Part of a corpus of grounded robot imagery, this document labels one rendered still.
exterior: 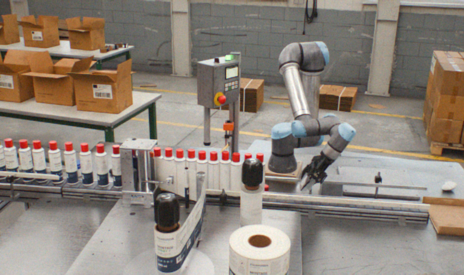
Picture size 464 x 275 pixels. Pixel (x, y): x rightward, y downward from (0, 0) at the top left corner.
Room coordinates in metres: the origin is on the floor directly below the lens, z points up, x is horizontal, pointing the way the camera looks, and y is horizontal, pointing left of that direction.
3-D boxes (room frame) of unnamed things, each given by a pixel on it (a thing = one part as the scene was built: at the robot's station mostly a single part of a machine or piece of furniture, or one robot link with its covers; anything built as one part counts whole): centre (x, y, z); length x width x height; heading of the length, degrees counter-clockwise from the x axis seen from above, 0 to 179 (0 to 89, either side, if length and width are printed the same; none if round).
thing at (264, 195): (1.83, -0.30, 0.91); 1.07 x 0.01 x 0.02; 84
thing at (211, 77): (2.00, 0.08, 1.38); 0.17 x 0.10 x 0.19; 139
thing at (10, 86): (3.72, 1.85, 0.97); 0.45 x 0.38 x 0.37; 165
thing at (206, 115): (2.02, 0.13, 1.18); 0.04 x 0.04 x 0.21
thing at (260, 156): (1.90, -0.11, 0.98); 0.05 x 0.05 x 0.20
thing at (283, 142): (2.22, -0.24, 1.04); 0.13 x 0.12 x 0.14; 102
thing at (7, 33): (6.22, 3.12, 0.97); 0.51 x 0.36 x 0.37; 166
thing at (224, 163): (1.91, 0.05, 0.98); 0.05 x 0.05 x 0.20
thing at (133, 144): (1.85, 0.41, 1.14); 0.14 x 0.11 x 0.01; 84
